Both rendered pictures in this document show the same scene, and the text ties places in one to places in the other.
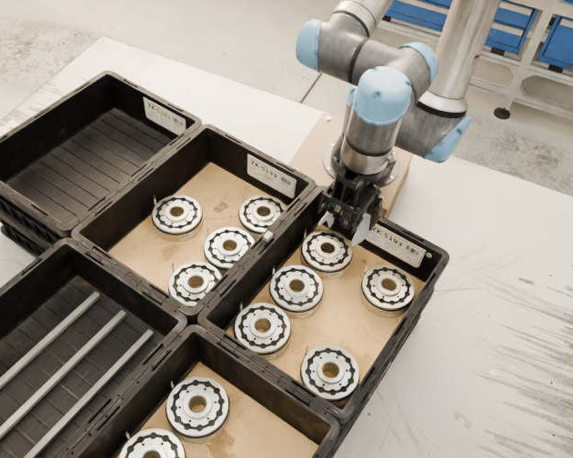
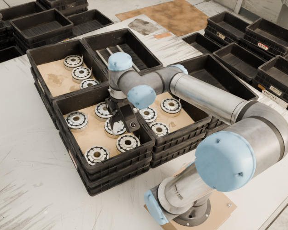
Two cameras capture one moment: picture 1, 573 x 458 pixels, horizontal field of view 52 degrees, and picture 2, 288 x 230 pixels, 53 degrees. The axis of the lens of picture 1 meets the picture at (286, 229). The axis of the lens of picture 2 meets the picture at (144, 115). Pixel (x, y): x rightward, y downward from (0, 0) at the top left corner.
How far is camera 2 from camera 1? 130 cm
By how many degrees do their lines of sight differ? 66
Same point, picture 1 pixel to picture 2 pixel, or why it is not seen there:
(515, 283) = not seen: outside the picture
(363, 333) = (85, 142)
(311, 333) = (96, 127)
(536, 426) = (12, 212)
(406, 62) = (135, 77)
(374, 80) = (122, 54)
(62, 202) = not seen: hidden behind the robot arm
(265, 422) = not seen: hidden behind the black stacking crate
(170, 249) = (157, 103)
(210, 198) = (179, 122)
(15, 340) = (140, 63)
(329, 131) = (218, 200)
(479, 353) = (57, 212)
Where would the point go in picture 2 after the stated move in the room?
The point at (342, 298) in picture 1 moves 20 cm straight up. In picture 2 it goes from (104, 143) to (104, 112)
